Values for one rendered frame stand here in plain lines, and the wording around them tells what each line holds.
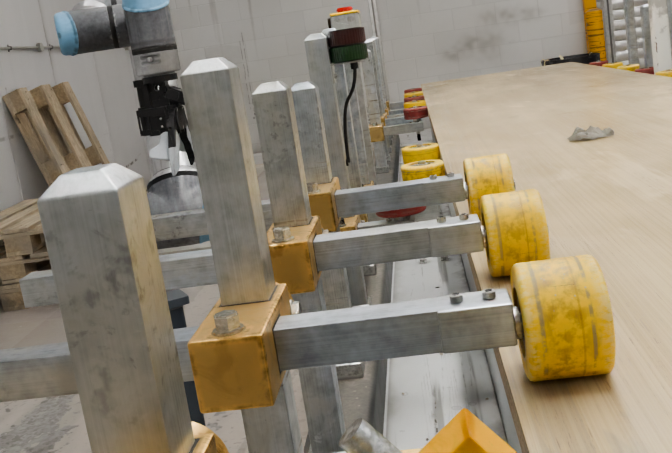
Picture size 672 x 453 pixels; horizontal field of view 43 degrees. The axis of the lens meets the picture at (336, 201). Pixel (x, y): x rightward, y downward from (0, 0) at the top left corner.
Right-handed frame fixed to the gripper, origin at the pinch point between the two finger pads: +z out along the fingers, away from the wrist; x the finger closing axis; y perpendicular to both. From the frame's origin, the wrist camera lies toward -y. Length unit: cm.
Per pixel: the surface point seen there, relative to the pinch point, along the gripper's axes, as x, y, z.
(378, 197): 66, -41, -1
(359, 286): 37, -35, 18
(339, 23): -38, -33, -26
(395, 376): 44, -39, 32
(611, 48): -244, -146, 0
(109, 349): 137, -32, -10
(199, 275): 90, -24, -1
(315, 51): 37, -34, -20
